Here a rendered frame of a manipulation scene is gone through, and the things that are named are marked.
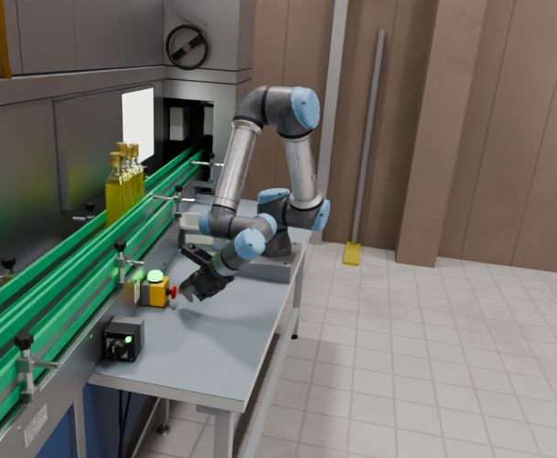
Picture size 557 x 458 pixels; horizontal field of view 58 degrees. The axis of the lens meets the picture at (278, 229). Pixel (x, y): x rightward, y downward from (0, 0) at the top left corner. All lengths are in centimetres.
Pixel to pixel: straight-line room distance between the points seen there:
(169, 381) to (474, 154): 335
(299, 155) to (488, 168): 282
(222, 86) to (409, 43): 183
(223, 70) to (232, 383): 178
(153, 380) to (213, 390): 15
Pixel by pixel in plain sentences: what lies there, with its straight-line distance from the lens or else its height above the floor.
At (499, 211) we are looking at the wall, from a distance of 435.
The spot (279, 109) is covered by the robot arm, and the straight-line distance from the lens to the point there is 149.
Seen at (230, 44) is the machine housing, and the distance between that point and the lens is 266.
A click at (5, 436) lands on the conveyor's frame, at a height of 87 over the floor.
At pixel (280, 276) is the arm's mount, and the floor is 77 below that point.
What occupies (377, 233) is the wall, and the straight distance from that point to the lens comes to 430.
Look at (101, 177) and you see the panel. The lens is 194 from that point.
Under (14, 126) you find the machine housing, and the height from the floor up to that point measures 127.
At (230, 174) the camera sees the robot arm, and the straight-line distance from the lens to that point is 147.
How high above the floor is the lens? 151
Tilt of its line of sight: 19 degrees down
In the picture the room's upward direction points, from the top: 5 degrees clockwise
